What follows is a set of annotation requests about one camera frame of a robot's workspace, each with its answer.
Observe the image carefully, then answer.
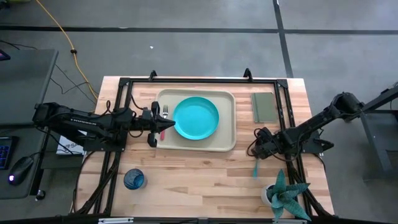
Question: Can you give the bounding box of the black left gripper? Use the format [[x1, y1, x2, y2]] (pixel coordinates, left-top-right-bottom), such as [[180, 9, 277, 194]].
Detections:
[[133, 101, 177, 148]]

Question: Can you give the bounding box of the black backlit keyboard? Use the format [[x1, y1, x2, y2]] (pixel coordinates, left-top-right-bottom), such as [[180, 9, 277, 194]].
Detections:
[[0, 136, 18, 170]]

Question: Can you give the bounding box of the black computer mouse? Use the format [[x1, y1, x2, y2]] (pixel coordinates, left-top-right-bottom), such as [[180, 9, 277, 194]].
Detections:
[[7, 156, 35, 187]]

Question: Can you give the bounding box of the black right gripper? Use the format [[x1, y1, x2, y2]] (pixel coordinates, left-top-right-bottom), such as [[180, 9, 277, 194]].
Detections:
[[250, 126, 282, 161]]

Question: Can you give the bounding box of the yellow cable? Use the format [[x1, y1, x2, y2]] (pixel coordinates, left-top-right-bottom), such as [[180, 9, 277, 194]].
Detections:
[[35, 0, 100, 101]]

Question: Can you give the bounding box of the grey desk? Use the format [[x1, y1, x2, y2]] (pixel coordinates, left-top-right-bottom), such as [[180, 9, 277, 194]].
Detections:
[[0, 48, 60, 200]]

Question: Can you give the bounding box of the thin black floor cable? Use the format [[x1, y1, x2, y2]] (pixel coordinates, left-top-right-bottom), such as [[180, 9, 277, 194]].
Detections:
[[0, 39, 98, 104]]

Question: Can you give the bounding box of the beige plastic tray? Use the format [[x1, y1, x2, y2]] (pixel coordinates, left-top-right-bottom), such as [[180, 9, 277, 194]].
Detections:
[[155, 88, 238, 153]]

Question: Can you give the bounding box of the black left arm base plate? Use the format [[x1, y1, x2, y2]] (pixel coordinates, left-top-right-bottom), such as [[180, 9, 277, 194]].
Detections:
[[82, 136, 126, 153]]

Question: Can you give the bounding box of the blue ribbed cup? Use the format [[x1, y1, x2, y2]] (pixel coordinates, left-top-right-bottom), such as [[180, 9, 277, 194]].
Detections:
[[123, 168, 148, 191]]

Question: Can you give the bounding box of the green notebook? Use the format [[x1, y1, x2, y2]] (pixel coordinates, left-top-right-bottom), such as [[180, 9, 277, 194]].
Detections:
[[251, 92, 279, 124]]

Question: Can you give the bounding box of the dark metal side table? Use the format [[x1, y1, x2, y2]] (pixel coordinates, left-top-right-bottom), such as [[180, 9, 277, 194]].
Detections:
[[351, 82, 398, 182]]

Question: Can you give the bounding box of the silver metal bracket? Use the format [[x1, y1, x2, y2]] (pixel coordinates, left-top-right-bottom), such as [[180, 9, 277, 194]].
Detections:
[[97, 217, 135, 224]]

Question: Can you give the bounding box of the white printed box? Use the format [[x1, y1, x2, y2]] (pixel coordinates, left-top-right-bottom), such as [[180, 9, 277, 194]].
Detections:
[[55, 130, 88, 156]]

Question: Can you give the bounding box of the black metal table frame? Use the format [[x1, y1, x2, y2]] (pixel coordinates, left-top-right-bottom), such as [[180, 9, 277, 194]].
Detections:
[[70, 76, 335, 219]]

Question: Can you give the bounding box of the spoon with blue handle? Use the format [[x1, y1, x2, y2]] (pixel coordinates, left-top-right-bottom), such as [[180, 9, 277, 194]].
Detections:
[[252, 157, 262, 180]]

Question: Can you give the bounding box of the green plant in white pot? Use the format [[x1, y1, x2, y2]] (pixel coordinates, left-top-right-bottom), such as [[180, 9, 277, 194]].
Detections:
[[260, 169, 312, 223]]

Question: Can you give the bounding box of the teal round plate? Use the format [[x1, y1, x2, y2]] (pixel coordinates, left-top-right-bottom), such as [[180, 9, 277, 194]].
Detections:
[[172, 96, 220, 141]]

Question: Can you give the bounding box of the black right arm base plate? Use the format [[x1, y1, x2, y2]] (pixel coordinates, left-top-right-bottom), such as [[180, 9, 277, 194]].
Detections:
[[278, 128, 325, 154]]

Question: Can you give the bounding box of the fork with pink handle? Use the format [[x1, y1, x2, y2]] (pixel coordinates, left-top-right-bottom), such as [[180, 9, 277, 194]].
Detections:
[[159, 104, 170, 142]]

